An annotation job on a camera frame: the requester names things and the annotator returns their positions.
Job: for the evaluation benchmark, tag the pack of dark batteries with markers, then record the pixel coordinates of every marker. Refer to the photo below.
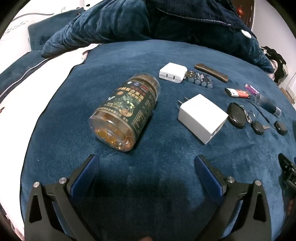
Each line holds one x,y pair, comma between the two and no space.
200,80

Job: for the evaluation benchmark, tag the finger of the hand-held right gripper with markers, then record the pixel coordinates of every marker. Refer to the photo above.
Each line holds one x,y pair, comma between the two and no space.
286,166

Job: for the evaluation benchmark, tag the dark wooden door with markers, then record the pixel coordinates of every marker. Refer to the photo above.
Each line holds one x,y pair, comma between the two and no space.
248,14

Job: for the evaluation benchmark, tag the white bed sheet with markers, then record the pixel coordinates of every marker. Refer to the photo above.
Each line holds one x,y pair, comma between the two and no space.
34,104

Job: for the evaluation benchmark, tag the dark tube with clear cap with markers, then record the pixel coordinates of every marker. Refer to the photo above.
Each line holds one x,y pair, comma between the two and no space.
269,105

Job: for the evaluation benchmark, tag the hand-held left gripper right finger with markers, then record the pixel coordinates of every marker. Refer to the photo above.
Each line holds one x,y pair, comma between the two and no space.
209,180

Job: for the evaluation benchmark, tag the clear bottle of amber capsules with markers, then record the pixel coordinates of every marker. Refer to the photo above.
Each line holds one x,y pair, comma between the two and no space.
124,111

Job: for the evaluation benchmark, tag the white cube wall charger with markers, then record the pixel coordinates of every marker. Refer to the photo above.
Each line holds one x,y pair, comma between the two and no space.
202,117

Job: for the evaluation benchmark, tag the pile of clothes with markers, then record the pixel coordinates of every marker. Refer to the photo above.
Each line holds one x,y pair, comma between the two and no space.
276,62

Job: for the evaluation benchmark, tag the flat white wall charger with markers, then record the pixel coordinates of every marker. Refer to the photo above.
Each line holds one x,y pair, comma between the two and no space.
172,73

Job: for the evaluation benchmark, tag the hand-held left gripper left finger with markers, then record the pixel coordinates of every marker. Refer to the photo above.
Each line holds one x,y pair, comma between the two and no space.
84,178

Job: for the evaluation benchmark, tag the brown wooden comb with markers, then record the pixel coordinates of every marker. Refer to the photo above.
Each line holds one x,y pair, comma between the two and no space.
211,73

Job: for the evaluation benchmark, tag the dark blue bedcover white piping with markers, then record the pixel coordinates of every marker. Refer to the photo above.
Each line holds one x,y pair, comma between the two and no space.
13,76

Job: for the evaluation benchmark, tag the dark blue pillow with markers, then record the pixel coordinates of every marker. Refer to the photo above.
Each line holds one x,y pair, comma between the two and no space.
39,34

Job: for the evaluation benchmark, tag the purple tube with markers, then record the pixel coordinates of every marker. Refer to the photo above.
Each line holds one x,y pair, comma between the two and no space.
252,89

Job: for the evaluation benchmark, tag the red and white lighter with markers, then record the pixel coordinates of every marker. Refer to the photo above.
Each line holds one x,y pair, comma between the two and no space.
237,92

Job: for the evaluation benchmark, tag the small black key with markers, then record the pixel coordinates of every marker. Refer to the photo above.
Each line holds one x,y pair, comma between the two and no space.
257,127

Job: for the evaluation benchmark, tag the white printed pillow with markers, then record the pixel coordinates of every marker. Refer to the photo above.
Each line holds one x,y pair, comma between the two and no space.
16,34

